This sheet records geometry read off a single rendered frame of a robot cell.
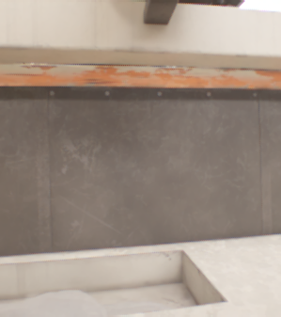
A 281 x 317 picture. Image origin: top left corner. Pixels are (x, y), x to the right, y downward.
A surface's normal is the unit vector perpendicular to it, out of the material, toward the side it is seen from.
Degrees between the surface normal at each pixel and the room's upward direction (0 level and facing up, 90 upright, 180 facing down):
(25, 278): 90
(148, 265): 90
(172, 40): 90
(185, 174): 90
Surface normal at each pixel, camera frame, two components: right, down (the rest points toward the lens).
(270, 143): 0.14, -0.01
